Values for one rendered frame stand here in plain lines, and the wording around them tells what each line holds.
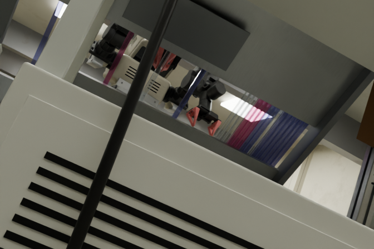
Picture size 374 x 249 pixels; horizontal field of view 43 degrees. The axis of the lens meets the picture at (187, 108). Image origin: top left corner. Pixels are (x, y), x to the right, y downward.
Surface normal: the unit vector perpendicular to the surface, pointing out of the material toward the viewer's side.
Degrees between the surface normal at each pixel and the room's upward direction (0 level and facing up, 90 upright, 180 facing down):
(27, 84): 90
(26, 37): 90
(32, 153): 90
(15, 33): 90
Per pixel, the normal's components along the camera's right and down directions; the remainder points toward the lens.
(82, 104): 0.30, -0.18
